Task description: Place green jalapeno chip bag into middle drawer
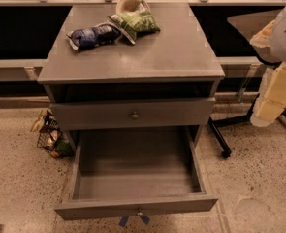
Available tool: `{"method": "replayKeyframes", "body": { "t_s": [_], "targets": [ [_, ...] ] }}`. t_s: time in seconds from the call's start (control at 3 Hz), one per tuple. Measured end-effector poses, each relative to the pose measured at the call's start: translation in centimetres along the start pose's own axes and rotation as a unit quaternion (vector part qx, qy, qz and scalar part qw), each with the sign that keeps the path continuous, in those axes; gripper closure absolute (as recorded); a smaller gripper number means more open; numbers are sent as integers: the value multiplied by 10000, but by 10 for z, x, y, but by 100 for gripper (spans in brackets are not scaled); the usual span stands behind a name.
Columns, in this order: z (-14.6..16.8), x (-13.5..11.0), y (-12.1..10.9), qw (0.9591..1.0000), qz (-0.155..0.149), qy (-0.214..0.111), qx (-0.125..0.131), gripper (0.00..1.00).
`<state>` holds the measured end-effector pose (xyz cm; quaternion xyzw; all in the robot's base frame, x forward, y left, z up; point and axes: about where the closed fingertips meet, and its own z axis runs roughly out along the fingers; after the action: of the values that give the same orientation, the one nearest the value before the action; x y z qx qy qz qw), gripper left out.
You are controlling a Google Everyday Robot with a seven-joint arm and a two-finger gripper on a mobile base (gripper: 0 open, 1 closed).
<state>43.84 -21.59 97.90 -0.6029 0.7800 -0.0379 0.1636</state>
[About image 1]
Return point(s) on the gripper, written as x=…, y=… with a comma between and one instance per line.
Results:
x=271, y=102

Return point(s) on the green jalapeno chip bag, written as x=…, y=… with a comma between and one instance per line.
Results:
x=138, y=21

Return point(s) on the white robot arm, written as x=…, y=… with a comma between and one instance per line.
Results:
x=278, y=38

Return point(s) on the grey drawer cabinet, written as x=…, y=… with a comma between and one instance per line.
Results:
x=176, y=62

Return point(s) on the brass upper drawer knob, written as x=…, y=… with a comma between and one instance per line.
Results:
x=134, y=115

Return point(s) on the open grey drawer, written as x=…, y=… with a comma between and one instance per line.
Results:
x=135, y=172

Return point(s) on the blue chip bag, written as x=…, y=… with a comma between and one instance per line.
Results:
x=92, y=37

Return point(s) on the closed grey upper drawer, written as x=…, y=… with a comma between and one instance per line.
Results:
x=117, y=114

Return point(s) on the black stand with tabletop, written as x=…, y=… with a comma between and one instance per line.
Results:
x=247, y=25

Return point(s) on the blue tape strips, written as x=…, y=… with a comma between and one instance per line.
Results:
x=124, y=220

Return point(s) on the white ceramic bowl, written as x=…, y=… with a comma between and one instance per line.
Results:
x=129, y=5

